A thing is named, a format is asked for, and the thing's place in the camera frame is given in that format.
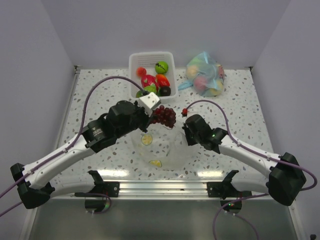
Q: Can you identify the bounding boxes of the red grape bunch toy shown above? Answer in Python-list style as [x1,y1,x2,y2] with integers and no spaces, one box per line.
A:
[151,105,177,129]

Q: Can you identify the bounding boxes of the green round fruit toy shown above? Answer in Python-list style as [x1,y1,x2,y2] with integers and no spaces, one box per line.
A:
[143,85,157,94]

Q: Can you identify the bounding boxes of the clear plastic fruit bag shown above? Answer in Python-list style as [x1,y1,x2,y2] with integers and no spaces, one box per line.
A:
[130,121,192,170]

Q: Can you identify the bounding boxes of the pink dragon fruit toy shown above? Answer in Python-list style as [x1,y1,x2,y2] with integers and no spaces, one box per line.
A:
[140,74,159,88]

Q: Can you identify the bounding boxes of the dark purple mangosteen toy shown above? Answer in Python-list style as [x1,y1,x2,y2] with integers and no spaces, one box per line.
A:
[158,86,172,97]

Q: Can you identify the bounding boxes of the red strawberry toy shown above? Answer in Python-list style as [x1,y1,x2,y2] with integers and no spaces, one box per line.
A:
[135,66,147,78]

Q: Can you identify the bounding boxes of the red apple slice toy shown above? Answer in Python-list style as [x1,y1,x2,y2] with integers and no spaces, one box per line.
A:
[155,74,170,88]

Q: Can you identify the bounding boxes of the green striped watermelon toy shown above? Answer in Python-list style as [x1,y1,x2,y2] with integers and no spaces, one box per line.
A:
[154,61,169,75]

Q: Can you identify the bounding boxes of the yellow green mango toy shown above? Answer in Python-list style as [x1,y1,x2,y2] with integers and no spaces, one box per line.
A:
[135,90,143,98]

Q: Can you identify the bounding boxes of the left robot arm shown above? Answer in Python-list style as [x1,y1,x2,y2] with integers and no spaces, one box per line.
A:
[10,98,159,209]

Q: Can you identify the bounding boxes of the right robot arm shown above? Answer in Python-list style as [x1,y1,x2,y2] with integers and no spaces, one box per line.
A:
[182,114,307,206]

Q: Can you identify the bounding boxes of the blue plastic fruit bag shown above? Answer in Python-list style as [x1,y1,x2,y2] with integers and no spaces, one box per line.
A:
[178,51,225,97]

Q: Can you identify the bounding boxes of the lime slice toy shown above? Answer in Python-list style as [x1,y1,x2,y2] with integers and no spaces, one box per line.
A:
[141,134,153,146]

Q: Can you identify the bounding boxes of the white plastic basket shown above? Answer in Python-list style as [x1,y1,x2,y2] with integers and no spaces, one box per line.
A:
[128,51,178,103]

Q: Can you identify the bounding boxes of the lemon slice toy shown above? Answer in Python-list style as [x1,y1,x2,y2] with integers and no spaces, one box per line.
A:
[149,160,162,168]

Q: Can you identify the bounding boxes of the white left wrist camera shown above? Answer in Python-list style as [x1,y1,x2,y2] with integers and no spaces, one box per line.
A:
[137,92,161,114]

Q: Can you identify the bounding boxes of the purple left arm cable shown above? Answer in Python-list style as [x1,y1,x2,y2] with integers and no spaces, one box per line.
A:
[0,76,147,217]

